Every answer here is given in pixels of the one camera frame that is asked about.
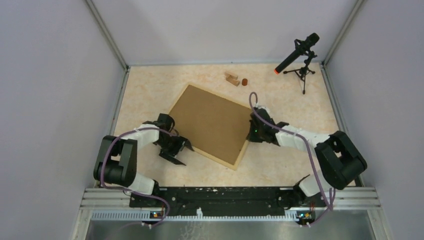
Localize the light wooden picture frame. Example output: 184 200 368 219
167 82 254 171

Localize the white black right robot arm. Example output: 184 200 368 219
246 107 368 209

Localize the black microphone tripod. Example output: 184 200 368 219
282 51 317 95

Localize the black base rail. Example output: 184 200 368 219
128 186 327 218

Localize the brown cardboard backing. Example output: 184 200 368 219
169 85 253 166

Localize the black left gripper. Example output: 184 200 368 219
154 133 193 165

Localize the black microphone orange tip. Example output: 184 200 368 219
274 33 320 75

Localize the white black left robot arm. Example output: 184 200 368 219
93 113 193 207

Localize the flat wooden block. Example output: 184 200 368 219
224 71 238 80

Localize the upright wooden block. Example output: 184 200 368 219
226 76 240 87

